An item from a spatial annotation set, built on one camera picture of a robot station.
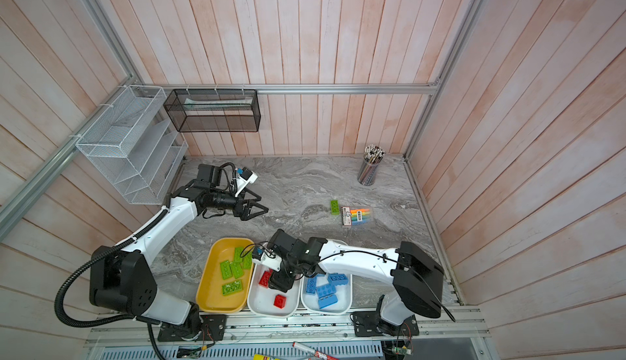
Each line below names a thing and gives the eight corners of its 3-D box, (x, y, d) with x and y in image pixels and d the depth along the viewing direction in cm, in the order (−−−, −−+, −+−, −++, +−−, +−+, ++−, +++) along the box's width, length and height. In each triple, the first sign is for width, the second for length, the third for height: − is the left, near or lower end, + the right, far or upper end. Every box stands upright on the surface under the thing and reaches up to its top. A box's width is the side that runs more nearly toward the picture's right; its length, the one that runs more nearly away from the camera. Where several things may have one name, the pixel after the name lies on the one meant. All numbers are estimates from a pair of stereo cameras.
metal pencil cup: (358, 185, 112) (366, 156, 97) (356, 173, 116) (363, 144, 102) (375, 185, 112) (385, 156, 97) (372, 173, 116) (381, 144, 102)
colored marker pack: (342, 226, 98) (342, 223, 97) (340, 209, 103) (340, 206, 102) (371, 226, 98) (372, 223, 97) (368, 209, 103) (369, 206, 102)
